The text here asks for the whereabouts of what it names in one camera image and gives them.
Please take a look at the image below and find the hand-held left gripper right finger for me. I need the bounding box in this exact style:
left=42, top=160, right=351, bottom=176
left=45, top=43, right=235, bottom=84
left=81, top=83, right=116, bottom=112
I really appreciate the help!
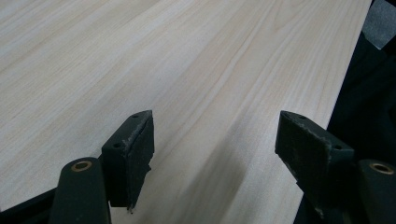
left=274, top=109, right=357, bottom=220

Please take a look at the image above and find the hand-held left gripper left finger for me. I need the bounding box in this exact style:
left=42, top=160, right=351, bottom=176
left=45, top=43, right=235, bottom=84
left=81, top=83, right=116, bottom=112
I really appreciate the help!
left=101, top=109, right=156, bottom=211

